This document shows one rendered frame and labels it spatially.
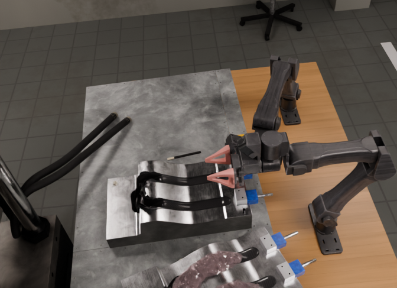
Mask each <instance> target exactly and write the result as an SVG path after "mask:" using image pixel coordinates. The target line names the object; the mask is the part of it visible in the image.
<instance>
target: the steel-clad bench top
mask: <svg viewBox="0 0 397 288"><path fill-rule="evenodd" d="M112 112H116V113H117V114H118V117H117V118H116V119H115V120H114V121H113V122H112V123H111V124H109V125H108V126H107V127H106V128H105V129H104V130H103V131H102V132H101V133H100V134H99V135H98V136H97V137H96V138H95V139H94V140H93V141H92V142H90V143H89V144H88V145H87V146H86V147H85V148H84V149H83V150H82V151H81V152H83V151H84V150H85V149H87V148H88V147H89V146H90V145H92V144H93V143H94V142H95V141H97V140H98V139H99V138H100V137H101V136H103V135H104V134H106V133H107V132H108V131H109V130H111V129H112V128H113V127H114V126H115V125H117V124H118V123H119V122H121V121H122V120H123V119H124V118H126V117H127V116H129V117H131V119H132V121H131V122H130V123H129V124H128V125H127V126H125V127H124V128H123V129H122V130H120V131H119V132H118V133H117V134H116V135H114V136H113V137H112V138H111V139H110V140H108V141H107V142H106V143H104V145H102V146H101V147H100V148H98V149H97V150H96V151H95V152H94V153H92V154H91V155H90V156H88V158H86V159H85V160H84V161H83V162H81V163H80V173H79V188H78V195H77V210H76V224H75V232H74V247H73V261H72V269H71V283H70V288H122V285H121V280H123V279H126V278H128V277H130V276H133V275H134V274H137V273H139V272H142V271H144V270H146V269H148V268H151V267H153V266H157V267H158V268H159V269H162V268H165V267H167V266H170V265H172V264H174V263H176V262H178V261H179V259H181V258H184V257H186V256H188V255H189V254H191V253H193V252H195V251H196V250H198V249H200V248H201V247H204V246H206V245H209V244H212V243H215V242H223V241H230V240H234V239H237V238H239V237H241V236H244V235H246V234H248V233H250V232H252V231H255V230H257V229H259V228H262V227H265V228H266V230H267V232H268V233H269V234H270V236H272V235H273V234H274V233H273V230H272V227H271V222H270V219H269V215H268V211H267V208H266V204H265V200H264V197H263V198H258V203H257V204H252V205H250V208H251V211H252V228H250V229H241V230H237V231H229V232H221V233H216V234H207V235H199V236H195V237H187V238H178V239H173V240H165V241H157V242H149V243H144V244H136V245H128V246H123V247H115V248H110V247H109V244H108V242H107V240H106V227H107V203H108V179H111V178H117V177H125V176H133V175H136V174H138V162H142V161H147V160H159V161H166V162H169V163H175V164H192V163H199V162H203V161H205V158H207V157H209V156H211V155H213V154H214V153H216V152H218V151H219V150H220V149H222V148H223V147H225V143H226V138H227V137H228V136H229V134H235V135H240V134H246V133H247V132H246V127H245V123H244V120H243V116H242V112H241V109H240V105H239V101H238V98H237V93H236V89H235V85H234V82H233V78H232V74H231V71H230V69H221V70H212V71H207V72H198V73H189V74H184V75H175V76H167V77H158V78H153V79H144V80H135V81H130V82H121V83H112V84H107V85H98V86H89V87H86V100H85V108H84V122H83V136H82V140H83V139H84V138H85V137H86V136H87V135H89V134H90V133H91V132H92V131H93V130H94V129H95V128H96V127H97V126H98V125H99V124H100V123H101V122H103V121H104V120H105V119H106V118H107V117H108V116H109V115H110V114H111V113H112ZM197 151H201V153H198V154H193V155H190V156H185V157H180V158H175V159H172V160H167V158H170V157H175V156H180V155H183V154H188V153H193V152H197ZM244 181H245V186H246V190H254V189H256V192H257V194H258V195H259V194H263V193H262V188H261V184H260V181H259V177H258V174H253V176H252V179H246V180H244ZM251 229H252V230H251Z"/></svg>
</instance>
